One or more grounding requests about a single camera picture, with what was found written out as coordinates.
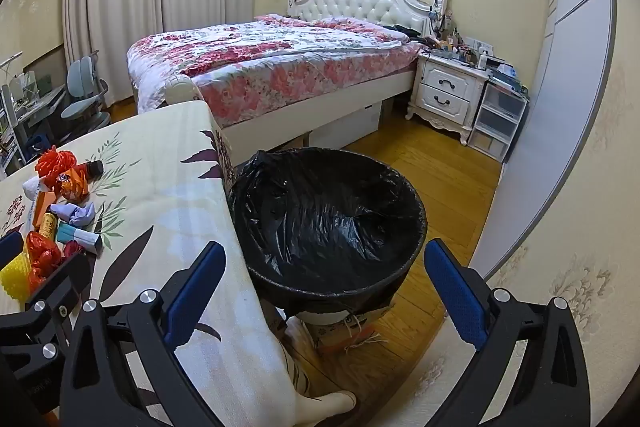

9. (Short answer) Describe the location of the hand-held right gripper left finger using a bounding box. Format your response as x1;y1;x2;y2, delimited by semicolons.
60;241;227;427

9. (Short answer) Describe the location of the pile of nightstand clutter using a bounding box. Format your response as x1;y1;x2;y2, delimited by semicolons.
422;14;528;82

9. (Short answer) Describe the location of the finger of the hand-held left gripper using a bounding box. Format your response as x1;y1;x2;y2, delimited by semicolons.
0;231;25;273
0;253;92;360

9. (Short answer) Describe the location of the small orange box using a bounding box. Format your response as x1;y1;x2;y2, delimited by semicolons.
32;192;58;228

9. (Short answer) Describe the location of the orange snack packet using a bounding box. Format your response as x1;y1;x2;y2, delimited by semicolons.
54;169;92;204

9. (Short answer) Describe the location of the cluttered study desk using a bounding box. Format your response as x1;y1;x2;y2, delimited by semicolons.
0;52;68;168

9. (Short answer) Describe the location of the grey-blue desk chair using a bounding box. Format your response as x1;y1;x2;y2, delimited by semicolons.
60;49;112;142

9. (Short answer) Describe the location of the person's socked foot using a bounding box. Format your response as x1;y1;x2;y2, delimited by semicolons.
295;389;358;427

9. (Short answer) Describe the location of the lavender paper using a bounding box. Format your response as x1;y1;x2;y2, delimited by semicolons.
50;202;97;228

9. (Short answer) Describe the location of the teal and white box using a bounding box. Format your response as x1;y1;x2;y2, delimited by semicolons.
56;222;103;254

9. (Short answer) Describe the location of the dark cloth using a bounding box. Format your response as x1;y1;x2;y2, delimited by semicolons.
382;23;423;38

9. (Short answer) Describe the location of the dark-capped red label bottle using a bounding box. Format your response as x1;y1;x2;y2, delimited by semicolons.
70;160;104;182

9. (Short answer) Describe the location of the table with floral cloth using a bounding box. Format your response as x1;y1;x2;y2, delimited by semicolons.
0;101;301;427

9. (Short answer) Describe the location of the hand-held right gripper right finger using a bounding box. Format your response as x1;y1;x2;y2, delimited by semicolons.
424;238;592;427

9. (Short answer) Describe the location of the grey sliding wardrobe door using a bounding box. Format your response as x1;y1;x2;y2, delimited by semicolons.
470;0;640;280

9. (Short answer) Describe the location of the black-lined trash bin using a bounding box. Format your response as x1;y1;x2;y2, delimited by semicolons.
226;147;429;323

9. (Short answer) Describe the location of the white under-bed box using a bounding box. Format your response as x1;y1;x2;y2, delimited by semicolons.
307;102;383;152

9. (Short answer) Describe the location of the orange-red plastic bag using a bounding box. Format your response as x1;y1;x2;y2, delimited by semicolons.
25;231;66;293

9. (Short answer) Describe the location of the yellow foam net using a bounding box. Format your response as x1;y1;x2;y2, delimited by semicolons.
0;254;32;300

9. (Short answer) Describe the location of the white two-drawer nightstand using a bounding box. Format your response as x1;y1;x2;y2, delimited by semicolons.
406;52;491;146

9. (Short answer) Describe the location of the white plastic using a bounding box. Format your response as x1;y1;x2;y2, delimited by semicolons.
20;177;48;200

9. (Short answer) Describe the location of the blue stool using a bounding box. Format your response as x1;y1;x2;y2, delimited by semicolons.
25;132;53;158

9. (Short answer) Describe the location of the clear plastic drawer unit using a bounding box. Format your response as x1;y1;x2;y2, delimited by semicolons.
470;77;530;158

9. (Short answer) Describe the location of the pink floral quilt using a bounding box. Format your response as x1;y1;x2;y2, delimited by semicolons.
126;13;423;128

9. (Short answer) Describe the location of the red mesh bag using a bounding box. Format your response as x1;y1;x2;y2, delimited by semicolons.
34;146;77;180

